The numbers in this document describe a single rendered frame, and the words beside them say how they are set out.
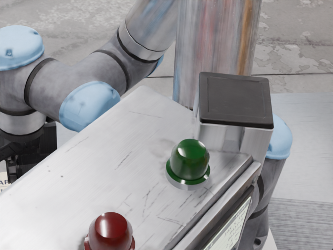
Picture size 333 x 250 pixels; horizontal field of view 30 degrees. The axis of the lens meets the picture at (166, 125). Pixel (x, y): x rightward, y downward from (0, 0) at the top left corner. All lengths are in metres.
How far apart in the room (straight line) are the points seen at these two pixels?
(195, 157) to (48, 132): 0.64
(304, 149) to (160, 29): 0.61
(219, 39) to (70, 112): 0.27
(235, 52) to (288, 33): 2.58
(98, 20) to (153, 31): 2.27
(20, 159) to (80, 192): 0.65
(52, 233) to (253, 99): 0.15
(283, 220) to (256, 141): 0.84
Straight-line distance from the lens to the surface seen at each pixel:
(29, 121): 0.92
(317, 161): 1.34
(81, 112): 0.81
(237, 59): 0.64
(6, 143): 0.97
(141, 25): 0.84
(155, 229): 0.34
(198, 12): 0.62
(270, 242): 1.04
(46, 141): 0.98
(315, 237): 1.21
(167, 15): 0.82
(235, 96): 0.38
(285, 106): 1.44
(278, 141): 0.85
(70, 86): 0.82
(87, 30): 3.03
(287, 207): 1.23
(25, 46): 0.85
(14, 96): 0.88
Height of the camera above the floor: 1.74
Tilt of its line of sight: 43 degrees down
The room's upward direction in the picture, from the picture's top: 8 degrees clockwise
